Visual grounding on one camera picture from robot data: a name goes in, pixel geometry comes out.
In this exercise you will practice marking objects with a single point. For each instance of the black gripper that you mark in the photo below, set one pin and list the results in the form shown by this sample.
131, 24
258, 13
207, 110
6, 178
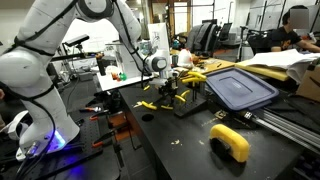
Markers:
168, 89

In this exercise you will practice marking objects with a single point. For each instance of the short yellow hex key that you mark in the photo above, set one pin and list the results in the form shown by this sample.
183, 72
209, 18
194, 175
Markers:
182, 98

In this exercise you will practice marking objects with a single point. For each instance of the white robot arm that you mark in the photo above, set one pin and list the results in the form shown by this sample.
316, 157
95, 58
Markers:
23, 66

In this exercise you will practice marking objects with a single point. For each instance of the black hex key stand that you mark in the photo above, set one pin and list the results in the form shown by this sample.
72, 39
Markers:
190, 108

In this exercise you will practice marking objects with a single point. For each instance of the small lying yellow hex key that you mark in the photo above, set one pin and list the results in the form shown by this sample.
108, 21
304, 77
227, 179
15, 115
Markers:
167, 107

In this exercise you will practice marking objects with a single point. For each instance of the large lying yellow hex key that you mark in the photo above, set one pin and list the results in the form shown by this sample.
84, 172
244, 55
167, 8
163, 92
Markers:
152, 105

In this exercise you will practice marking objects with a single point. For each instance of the white plastic bag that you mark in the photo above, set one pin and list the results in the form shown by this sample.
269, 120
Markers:
185, 59

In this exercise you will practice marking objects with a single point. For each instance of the white board with toys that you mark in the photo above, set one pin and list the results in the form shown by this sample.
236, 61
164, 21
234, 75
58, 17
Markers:
107, 83

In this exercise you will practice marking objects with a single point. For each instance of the blue plastic bin lid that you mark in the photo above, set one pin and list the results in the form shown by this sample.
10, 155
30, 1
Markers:
239, 89

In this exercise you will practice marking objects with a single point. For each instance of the yellow black tape dispenser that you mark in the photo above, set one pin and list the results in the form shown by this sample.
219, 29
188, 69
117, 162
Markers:
240, 147

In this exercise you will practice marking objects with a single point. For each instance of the orange black clamp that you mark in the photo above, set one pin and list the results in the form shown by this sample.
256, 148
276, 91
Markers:
104, 140

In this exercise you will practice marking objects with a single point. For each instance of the person in black shirt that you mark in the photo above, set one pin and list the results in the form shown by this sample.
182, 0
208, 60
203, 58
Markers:
281, 38

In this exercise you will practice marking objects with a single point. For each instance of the white paper sheets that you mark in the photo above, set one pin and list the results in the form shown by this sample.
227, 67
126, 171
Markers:
293, 62

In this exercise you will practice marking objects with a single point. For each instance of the aluminium rail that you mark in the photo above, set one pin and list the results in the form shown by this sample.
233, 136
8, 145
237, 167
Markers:
294, 132

